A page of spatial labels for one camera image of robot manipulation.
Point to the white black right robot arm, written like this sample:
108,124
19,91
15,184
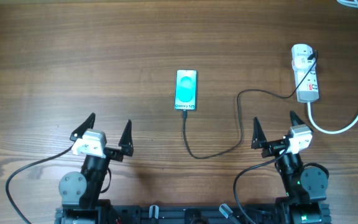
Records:
305,184

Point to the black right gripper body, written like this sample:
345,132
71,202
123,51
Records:
273,148

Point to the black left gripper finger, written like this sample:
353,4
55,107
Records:
81,129
126,142

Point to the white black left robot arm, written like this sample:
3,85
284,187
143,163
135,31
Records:
80,191

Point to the white charger plug adapter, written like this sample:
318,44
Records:
303,62

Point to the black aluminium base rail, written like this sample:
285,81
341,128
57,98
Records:
182,214

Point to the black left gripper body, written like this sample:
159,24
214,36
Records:
114,154

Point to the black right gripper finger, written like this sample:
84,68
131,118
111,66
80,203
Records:
258,139
295,119

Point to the cyan screen Galaxy smartphone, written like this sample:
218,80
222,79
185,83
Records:
186,90

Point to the white power strip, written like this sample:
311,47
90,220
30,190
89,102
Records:
306,82

